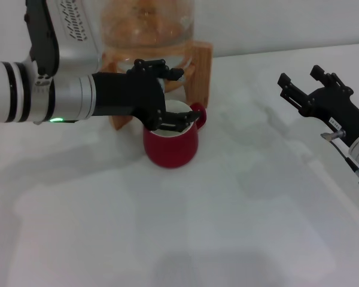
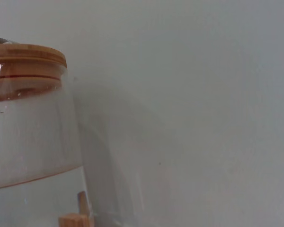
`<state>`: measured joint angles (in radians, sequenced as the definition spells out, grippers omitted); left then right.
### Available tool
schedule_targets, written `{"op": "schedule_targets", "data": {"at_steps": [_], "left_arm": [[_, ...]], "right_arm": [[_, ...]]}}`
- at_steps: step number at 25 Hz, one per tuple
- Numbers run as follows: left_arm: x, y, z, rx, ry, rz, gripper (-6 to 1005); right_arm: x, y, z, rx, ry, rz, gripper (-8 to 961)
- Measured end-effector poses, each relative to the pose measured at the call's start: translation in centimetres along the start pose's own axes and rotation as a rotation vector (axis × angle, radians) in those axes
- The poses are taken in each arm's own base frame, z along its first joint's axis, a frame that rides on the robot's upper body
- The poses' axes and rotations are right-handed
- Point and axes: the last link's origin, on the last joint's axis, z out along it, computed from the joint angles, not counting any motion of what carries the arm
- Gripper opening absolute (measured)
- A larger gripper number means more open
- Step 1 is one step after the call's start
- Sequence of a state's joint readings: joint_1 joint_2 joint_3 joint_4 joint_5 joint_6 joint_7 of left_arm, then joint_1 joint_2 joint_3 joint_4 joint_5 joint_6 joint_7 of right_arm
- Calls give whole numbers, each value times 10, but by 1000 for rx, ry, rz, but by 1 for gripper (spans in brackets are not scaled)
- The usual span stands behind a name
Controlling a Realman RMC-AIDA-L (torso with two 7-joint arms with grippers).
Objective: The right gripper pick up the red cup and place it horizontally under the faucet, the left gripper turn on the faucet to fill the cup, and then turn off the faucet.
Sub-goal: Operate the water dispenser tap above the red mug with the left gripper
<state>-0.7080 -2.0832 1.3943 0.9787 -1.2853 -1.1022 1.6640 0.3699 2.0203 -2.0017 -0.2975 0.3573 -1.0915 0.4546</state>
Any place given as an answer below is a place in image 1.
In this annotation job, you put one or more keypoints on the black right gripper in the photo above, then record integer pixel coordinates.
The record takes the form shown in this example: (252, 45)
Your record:
(335, 107)

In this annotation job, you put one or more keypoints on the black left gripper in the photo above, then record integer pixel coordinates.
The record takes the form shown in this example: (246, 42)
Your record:
(128, 94)

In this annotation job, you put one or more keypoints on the red ceramic cup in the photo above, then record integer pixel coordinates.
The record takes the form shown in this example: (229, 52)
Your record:
(170, 151)

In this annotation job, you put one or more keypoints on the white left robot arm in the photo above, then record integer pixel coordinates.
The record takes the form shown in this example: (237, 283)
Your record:
(6, 92)

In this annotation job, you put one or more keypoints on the chrome dispenser faucet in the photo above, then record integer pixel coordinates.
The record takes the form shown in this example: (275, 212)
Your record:
(161, 84)

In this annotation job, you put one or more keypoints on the wooden dispenser stand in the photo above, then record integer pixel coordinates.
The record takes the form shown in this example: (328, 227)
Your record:
(202, 74)

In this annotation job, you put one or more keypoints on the glass beverage dispenser jar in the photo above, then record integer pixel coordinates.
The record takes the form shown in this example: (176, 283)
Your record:
(146, 24)

